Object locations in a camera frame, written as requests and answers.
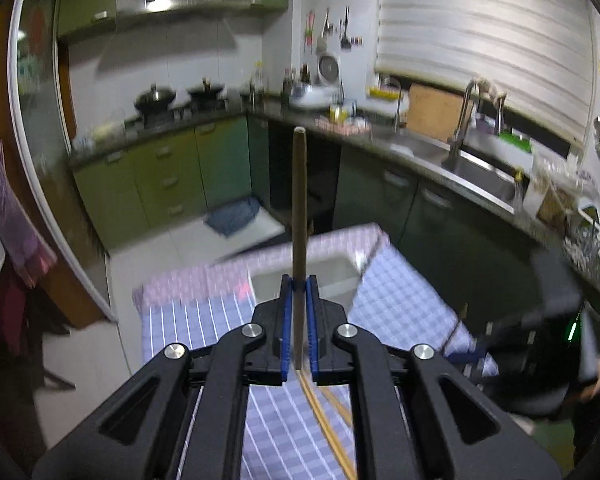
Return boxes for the black gas stove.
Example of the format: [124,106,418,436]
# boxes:
[140,100,228,126]

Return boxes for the small chrome faucet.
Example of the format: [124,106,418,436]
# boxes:
[380,77,403,133]

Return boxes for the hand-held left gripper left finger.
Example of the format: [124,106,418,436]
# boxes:
[32,274,295,480]

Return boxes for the pink dish cloth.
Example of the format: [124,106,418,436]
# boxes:
[315,115,373,136]

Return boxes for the white hanging spatula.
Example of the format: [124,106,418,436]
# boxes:
[317,9,331,51]

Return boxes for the wooden cutting board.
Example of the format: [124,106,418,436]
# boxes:
[407,82,463,143]

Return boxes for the dark kitchen countertop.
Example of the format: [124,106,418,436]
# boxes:
[70,97,571,251]

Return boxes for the clear plastic bag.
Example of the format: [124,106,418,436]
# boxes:
[522,155,581,226]

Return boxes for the white dish rack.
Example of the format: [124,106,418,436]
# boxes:
[565,200,600,296]

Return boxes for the tall steel faucet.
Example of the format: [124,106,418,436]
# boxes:
[442,77,508,171]

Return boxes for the purple checked apron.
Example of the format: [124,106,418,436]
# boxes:
[0,55,58,288]

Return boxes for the purple checked tablecloth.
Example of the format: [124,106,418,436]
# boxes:
[132,222,498,480]

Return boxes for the dark wooden chair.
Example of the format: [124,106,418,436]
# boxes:
[27,310,78,393]

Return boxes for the black hanging spatula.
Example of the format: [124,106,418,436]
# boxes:
[340,6,353,51]

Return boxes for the black wok with handle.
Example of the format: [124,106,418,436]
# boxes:
[186,77,226,101]

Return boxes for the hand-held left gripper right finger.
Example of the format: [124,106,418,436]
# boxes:
[305,274,563,480]

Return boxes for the dark sauce bottles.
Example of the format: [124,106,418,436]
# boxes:
[282,64,313,98]

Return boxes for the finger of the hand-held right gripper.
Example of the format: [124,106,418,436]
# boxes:
[447,337,503,378]

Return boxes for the stainless steel sink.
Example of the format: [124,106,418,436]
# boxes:
[375,130,526,211]

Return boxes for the long brown chopstick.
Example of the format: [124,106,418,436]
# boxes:
[291,127,308,371]

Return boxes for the white rice cooker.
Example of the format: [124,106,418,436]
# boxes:
[289,84,341,108]

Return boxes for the yellow sponge rack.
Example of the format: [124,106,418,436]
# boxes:
[367,86,411,101]

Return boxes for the white window blind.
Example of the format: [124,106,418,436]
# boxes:
[375,0,598,148]

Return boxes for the blue floor cloth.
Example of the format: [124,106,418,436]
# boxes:
[202,196,261,238]

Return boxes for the white plastic utensil holder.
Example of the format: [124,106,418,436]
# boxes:
[249,254,363,356]

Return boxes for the black wok with lid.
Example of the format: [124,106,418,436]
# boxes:
[133,85,177,113]

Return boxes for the group of wooden chopsticks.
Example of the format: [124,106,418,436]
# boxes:
[300,220,387,480]

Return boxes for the green plastic tray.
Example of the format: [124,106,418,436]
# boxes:
[497,130,533,153]

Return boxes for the green lower kitchen cabinets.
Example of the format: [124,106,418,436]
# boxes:
[72,115,571,311]

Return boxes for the clear oil bottle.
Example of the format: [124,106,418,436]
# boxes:
[250,62,267,98]

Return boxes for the sliding glass door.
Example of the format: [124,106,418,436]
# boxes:
[7,0,121,321]

